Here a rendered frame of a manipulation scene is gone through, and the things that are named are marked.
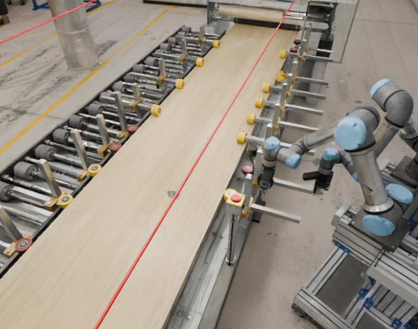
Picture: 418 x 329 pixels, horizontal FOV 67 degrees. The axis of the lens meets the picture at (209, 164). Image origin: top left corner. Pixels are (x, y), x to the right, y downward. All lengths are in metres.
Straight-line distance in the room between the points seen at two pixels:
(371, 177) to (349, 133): 0.21
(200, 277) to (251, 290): 0.75
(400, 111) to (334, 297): 1.32
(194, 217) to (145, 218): 0.27
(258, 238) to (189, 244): 1.23
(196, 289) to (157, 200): 0.53
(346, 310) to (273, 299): 0.50
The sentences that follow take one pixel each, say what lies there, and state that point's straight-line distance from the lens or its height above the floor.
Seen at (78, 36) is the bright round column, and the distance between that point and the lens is 5.39.
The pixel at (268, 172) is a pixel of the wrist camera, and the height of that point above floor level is 1.12.
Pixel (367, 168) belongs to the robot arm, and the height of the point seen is 1.43.
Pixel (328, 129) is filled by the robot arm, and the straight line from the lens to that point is 1.55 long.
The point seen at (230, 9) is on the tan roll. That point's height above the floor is 1.08.
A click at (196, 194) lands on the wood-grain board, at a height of 0.90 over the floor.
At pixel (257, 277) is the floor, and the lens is 2.61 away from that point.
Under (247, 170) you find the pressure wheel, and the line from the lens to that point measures 2.02.
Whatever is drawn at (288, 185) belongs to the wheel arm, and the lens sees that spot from 2.04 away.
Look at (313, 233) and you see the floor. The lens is 2.94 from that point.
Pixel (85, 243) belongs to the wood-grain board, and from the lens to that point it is 1.77.
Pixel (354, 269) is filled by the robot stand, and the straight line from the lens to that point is 2.59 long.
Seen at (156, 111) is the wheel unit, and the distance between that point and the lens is 2.48.
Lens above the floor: 2.28
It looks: 42 degrees down
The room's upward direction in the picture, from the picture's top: straight up
